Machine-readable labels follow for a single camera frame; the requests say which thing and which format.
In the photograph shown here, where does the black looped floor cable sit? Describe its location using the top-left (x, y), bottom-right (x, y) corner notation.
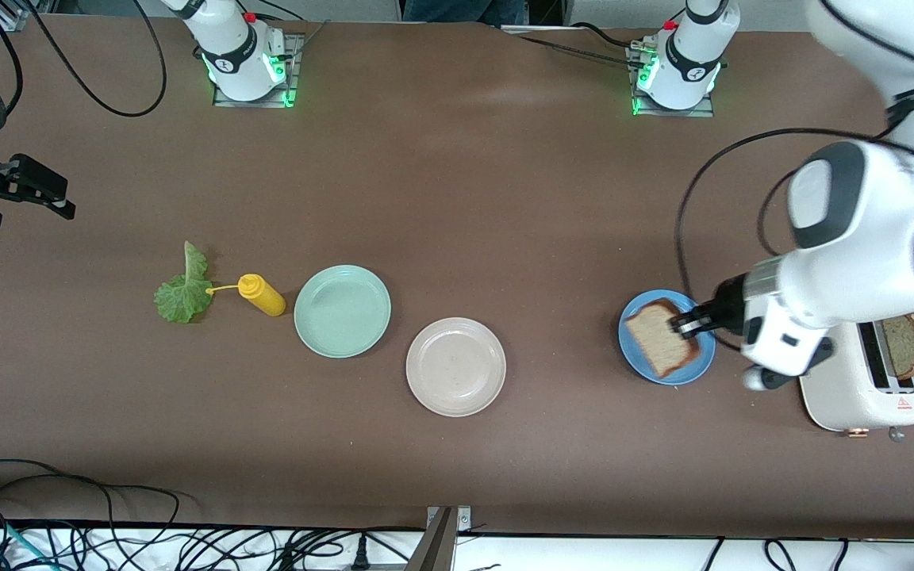
top-left (0, 458), bottom-right (182, 526)

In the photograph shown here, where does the white toaster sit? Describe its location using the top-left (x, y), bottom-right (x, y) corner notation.
top-left (798, 317), bottom-right (914, 443)

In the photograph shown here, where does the blue plate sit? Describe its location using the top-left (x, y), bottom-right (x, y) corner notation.
top-left (618, 289), bottom-right (716, 387)

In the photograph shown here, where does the mint green plate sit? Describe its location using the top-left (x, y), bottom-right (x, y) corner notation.
top-left (294, 264), bottom-right (392, 359)

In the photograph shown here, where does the grey metal camera post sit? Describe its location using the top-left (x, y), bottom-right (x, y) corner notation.
top-left (407, 505), bottom-right (474, 571)

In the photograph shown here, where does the green lettuce leaf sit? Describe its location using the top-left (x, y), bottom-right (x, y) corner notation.
top-left (153, 240), bottom-right (214, 324)

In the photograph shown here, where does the brown crust bread slice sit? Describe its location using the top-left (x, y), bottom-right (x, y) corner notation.
top-left (879, 314), bottom-right (914, 380)
top-left (625, 297), bottom-right (702, 380)

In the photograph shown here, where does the black base power cable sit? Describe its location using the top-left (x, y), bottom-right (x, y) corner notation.
top-left (517, 34), bottom-right (648, 68)

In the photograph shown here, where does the person in blue jeans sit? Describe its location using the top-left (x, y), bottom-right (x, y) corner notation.
top-left (401, 0), bottom-right (567, 27)

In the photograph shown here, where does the beige plate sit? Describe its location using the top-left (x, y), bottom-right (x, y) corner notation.
top-left (405, 317), bottom-right (507, 418)

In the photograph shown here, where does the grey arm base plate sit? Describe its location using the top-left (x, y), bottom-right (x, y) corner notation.
top-left (626, 44), bottom-right (716, 118)
top-left (211, 33), bottom-right (299, 109)

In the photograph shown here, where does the yellow mustard squeeze bottle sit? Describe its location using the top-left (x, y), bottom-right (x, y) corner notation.
top-left (205, 274), bottom-right (287, 318)

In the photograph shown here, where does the teal cable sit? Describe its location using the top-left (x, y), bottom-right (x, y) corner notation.
top-left (0, 515), bottom-right (57, 571)

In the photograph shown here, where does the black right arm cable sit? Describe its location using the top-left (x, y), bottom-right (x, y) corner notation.
top-left (0, 0), bottom-right (168, 144)

